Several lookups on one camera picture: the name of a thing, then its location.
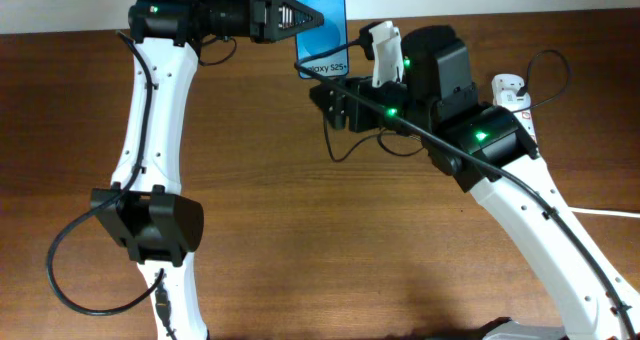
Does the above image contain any thin black charging cable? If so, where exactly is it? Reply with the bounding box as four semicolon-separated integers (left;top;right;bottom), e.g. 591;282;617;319
322;48;572;163

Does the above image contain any blue screen Samsung smartphone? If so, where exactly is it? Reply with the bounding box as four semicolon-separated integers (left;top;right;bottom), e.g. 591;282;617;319
296;0;349;77

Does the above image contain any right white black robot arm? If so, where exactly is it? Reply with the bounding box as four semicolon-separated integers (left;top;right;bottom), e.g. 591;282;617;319
295;22;639;339

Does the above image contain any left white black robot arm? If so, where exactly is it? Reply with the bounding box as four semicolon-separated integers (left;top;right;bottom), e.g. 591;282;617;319
91;0;324;339

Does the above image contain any white USB charger plug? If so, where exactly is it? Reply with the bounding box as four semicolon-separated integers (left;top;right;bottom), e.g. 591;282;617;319
493;90;531;112

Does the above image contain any white power strip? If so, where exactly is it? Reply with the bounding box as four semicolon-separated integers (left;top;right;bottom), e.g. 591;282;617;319
491;74;537;141

